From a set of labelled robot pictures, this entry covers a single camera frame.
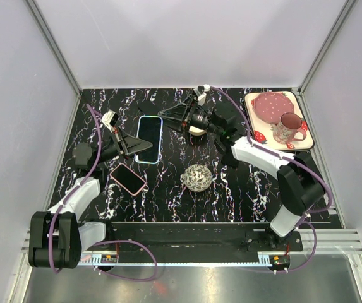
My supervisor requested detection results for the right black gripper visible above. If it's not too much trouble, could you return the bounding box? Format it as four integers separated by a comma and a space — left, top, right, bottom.
158, 95, 222, 136

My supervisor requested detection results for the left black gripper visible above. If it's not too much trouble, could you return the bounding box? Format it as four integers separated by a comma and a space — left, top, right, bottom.
95, 126, 154, 165

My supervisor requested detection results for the black phone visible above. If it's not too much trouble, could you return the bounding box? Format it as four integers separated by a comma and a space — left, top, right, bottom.
135, 116, 163, 164

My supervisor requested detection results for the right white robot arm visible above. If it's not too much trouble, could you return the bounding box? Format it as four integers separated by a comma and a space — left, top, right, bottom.
158, 98, 325, 250

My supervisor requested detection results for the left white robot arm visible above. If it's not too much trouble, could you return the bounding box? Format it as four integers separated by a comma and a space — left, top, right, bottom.
28, 128, 153, 271

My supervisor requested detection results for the pink cased phone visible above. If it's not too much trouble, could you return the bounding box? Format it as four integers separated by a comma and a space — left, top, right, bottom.
110, 163, 147, 196

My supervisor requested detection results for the cream bowl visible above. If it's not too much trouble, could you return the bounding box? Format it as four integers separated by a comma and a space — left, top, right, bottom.
188, 126, 206, 136

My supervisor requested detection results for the strawberry patterned tray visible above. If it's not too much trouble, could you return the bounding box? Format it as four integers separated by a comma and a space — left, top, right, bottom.
244, 91, 314, 152

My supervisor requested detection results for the pink dotted plate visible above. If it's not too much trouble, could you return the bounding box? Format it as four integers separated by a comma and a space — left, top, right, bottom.
251, 92, 294, 124

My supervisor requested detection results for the pink printed mug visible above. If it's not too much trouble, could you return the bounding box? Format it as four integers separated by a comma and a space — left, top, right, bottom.
273, 112, 307, 144

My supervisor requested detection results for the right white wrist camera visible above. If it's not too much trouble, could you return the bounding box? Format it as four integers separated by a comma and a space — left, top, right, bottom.
193, 84, 210, 105

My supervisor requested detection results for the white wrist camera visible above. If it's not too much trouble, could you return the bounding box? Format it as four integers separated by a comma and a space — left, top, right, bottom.
193, 84, 210, 105
101, 110, 119, 128

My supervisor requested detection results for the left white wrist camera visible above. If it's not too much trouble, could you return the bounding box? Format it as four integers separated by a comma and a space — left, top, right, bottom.
101, 110, 119, 128

